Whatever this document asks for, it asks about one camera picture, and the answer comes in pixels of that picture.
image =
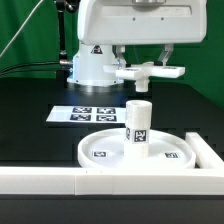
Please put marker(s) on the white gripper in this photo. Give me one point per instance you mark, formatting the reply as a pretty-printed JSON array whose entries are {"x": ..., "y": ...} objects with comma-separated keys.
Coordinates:
[{"x": 139, "y": 22}]

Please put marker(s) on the white cross-shaped table base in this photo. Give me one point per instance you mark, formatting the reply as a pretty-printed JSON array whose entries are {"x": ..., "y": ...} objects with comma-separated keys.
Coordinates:
[{"x": 140, "y": 74}]

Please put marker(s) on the white round table top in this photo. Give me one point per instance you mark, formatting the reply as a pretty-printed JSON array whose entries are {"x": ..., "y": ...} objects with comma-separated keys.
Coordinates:
[{"x": 110, "y": 149}]

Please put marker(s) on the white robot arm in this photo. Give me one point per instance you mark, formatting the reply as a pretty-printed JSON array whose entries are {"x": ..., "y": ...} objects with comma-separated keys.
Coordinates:
[{"x": 88, "y": 65}]

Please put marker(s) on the white marker sheet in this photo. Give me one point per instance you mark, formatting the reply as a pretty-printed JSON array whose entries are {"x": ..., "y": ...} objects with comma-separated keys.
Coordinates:
[{"x": 86, "y": 114}]

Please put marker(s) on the white L-shaped fence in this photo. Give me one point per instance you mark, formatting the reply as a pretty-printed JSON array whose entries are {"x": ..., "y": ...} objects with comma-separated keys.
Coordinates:
[{"x": 207, "y": 179}]

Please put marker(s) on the black camera stand pole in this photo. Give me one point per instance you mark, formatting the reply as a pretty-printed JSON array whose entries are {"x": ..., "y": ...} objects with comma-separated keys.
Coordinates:
[{"x": 71, "y": 6}]

